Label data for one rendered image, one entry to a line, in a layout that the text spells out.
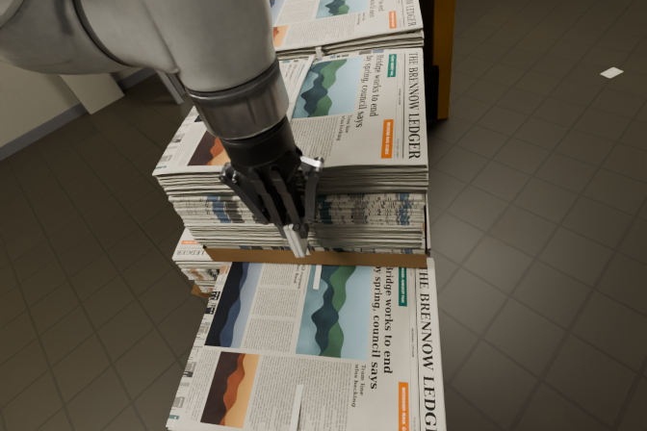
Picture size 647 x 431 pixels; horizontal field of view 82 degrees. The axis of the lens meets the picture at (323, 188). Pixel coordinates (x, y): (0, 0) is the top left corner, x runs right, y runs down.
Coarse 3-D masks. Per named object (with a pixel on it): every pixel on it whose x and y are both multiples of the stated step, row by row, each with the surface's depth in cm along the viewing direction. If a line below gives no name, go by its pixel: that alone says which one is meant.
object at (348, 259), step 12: (324, 252) 59; (336, 252) 59; (348, 252) 58; (336, 264) 61; (348, 264) 61; (360, 264) 60; (372, 264) 60; (384, 264) 59; (396, 264) 58; (408, 264) 58; (420, 264) 57
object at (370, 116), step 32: (352, 64) 61; (384, 64) 59; (416, 64) 57; (320, 96) 57; (352, 96) 54; (384, 96) 53; (416, 96) 51; (320, 128) 51; (352, 128) 49; (384, 128) 48; (416, 128) 47; (352, 160) 45; (384, 160) 44; (416, 160) 43; (320, 192) 50; (352, 192) 48; (384, 192) 48; (416, 192) 47; (320, 224) 54; (352, 224) 53; (384, 224) 51; (416, 224) 50
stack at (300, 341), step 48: (240, 288) 63; (288, 288) 61; (336, 288) 60; (384, 288) 58; (432, 288) 57; (240, 336) 57; (288, 336) 56; (336, 336) 55; (384, 336) 53; (432, 336) 52; (192, 384) 54; (240, 384) 53; (288, 384) 51; (336, 384) 50; (384, 384) 49; (432, 384) 48
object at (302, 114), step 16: (304, 64) 64; (320, 64) 63; (288, 80) 61; (304, 80) 60; (320, 80) 60; (304, 96) 57; (304, 112) 55; (304, 128) 52; (304, 192) 50; (304, 208) 52
